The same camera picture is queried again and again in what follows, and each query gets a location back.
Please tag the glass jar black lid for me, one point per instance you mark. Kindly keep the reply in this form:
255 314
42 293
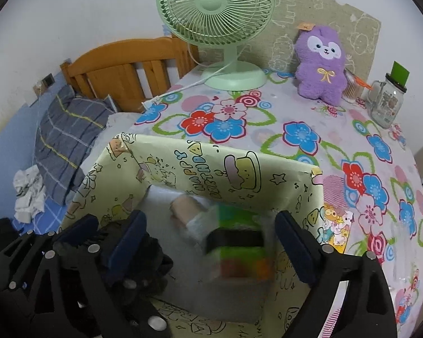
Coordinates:
386 105

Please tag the grey plaid pillow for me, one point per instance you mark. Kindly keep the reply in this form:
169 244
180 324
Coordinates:
67 130

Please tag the green packet with black band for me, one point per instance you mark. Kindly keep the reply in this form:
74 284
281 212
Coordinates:
239 253

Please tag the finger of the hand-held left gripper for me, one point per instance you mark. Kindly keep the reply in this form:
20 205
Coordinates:
77 229
141 310

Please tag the yellow cartoon printed box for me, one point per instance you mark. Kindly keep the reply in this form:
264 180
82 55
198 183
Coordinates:
197 169

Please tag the colourful cartoon tissue packet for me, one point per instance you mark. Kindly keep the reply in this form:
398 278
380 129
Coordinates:
335 225

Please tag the green desk fan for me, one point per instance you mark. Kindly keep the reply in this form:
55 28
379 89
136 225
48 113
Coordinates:
211 1

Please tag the white crumpled cloth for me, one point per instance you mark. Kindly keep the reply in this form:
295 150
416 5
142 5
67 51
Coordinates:
30 197

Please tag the green cartoon printed board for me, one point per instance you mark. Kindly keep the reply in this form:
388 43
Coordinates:
338 17

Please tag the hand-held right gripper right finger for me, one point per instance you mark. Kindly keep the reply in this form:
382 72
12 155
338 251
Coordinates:
298 246

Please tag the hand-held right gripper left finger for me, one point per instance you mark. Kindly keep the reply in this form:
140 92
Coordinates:
127 243

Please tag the blue checked bedsheet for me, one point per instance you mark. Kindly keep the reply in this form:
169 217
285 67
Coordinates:
7 169

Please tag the wooden bed headboard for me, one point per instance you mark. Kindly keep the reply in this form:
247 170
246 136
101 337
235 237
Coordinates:
120 56

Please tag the toothpick jar with orange lid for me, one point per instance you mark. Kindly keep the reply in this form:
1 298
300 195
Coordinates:
350 93

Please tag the purple plush toy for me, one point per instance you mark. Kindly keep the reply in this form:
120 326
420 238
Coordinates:
320 81

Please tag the floral tablecloth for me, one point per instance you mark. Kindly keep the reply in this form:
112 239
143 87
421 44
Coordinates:
303 169

